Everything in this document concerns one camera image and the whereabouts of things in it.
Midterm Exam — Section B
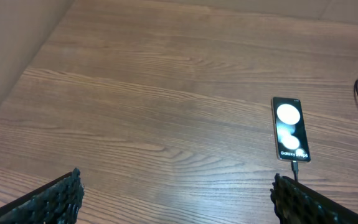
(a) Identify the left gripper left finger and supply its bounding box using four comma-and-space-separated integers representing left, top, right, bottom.
0, 168, 85, 224

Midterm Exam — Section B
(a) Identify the black Galaxy phone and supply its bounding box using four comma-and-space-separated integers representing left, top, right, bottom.
271, 96, 311, 162

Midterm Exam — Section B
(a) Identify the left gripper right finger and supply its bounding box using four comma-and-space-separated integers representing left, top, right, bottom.
270, 174, 358, 224

